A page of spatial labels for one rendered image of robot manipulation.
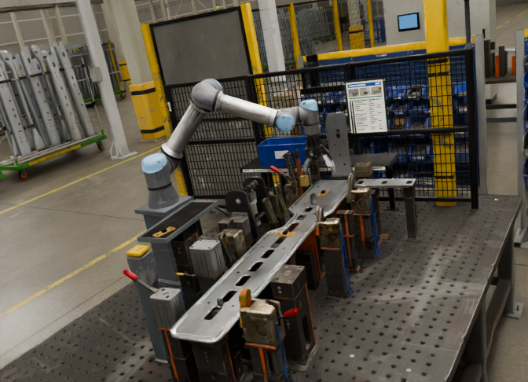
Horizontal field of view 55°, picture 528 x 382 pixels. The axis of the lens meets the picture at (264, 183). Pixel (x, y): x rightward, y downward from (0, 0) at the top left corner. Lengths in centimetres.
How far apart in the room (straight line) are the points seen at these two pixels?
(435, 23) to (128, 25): 757
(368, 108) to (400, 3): 603
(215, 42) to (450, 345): 335
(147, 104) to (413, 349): 839
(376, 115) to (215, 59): 207
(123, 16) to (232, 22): 556
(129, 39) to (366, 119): 734
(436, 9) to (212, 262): 169
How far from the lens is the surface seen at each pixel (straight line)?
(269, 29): 658
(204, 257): 186
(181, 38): 481
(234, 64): 445
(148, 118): 981
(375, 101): 285
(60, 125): 1016
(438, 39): 278
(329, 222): 204
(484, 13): 851
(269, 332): 152
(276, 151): 292
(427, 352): 188
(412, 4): 876
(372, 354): 188
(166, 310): 171
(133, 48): 976
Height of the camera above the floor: 185
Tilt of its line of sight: 18 degrees down
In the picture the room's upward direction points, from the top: 10 degrees counter-clockwise
